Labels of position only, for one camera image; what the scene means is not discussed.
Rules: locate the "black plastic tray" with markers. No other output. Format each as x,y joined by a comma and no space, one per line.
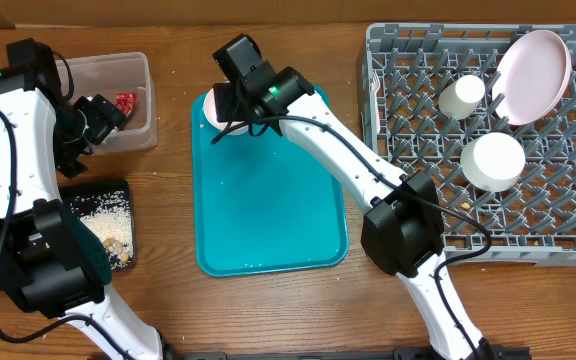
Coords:
98,187

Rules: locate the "spilled white rice pile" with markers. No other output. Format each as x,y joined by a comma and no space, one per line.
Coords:
107,215

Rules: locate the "peanut shells pile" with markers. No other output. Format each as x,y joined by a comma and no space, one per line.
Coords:
119,255

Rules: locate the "grey dishwasher rack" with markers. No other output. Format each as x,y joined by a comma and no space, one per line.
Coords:
535,220

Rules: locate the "teal serving tray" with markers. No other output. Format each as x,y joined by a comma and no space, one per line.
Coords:
262,204

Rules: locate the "white plastic fork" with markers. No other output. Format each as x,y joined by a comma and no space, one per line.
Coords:
375,85

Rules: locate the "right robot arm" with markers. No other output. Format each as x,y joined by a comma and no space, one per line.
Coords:
402,217

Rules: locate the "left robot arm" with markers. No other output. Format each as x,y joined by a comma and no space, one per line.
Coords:
50,262

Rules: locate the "white bowl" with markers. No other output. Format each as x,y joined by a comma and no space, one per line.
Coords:
493,162

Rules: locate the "white round plate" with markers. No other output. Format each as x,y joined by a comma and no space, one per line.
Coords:
533,76

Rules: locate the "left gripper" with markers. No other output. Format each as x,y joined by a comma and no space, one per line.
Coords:
103,116

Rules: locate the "red snack wrapper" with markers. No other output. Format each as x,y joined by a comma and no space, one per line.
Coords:
126,102

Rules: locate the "white plastic cup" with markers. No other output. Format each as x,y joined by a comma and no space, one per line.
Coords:
462,97

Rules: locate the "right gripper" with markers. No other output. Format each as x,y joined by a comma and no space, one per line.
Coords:
242,107

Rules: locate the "pink bowl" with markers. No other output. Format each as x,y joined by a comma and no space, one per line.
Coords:
208,110

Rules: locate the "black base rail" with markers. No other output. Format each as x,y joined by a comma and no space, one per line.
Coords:
415,353

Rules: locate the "clear plastic bin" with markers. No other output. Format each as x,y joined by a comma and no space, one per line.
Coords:
110,75

